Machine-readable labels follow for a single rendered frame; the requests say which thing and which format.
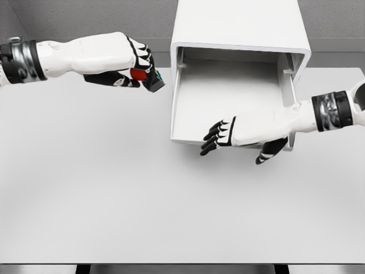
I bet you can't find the white cabinet drawer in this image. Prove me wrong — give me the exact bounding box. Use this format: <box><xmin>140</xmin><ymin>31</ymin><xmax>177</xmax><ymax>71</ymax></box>
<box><xmin>170</xmin><ymin>47</ymin><xmax>298</xmax><ymax>152</ymax></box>

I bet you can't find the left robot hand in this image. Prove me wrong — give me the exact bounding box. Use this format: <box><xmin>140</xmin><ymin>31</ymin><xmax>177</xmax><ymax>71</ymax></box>
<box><xmin>71</xmin><ymin>31</ymin><xmax>157</xmax><ymax>88</ymax></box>

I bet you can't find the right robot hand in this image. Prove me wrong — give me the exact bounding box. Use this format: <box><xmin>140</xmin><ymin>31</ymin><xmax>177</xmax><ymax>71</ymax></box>
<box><xmin>200</xmin><ymin>112</ymin><xmax>289</xmax><ymax>166</ymax></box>

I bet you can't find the white tabletop storage cabinet shell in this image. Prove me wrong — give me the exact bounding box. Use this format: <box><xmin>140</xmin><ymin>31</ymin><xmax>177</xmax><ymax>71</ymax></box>
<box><xmin>170</xmin><ymin>0</ymin><xmax>311</xmax><ymax>87</ymax></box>

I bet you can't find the black load switch red knob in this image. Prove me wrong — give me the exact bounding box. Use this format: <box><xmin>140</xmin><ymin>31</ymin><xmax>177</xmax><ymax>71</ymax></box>
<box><xmin>129</xmin><ymin>67</ymin><xmax>166</xmax><ymax>94</ymax></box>

